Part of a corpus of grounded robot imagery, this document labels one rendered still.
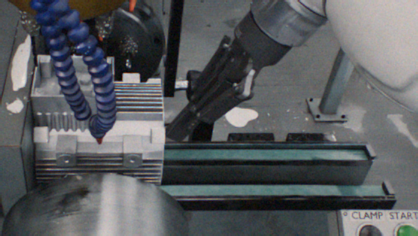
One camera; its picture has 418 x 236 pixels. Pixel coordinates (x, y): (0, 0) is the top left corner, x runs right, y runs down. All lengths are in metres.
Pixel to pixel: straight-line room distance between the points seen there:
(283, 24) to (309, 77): 0.80
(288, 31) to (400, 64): 0.20
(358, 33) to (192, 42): 0.99
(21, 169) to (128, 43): 0.37
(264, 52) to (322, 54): 0.87
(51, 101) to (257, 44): 0.31
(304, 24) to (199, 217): 0.44
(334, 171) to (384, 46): 0.60
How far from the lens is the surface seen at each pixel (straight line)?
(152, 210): 0.67
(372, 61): 0.57
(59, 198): 0.67
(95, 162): 0.85
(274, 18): 0.70
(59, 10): 0.52
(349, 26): 0.60
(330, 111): 1.38
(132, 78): 0.96
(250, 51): 0.73
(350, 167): 1.14
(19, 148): 0.75
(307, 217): 1.06
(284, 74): 1.48
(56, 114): 0.83
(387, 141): 1.38
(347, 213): 0.81
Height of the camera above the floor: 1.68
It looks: 42 degrees down
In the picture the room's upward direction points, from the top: 5 degrees clockwise
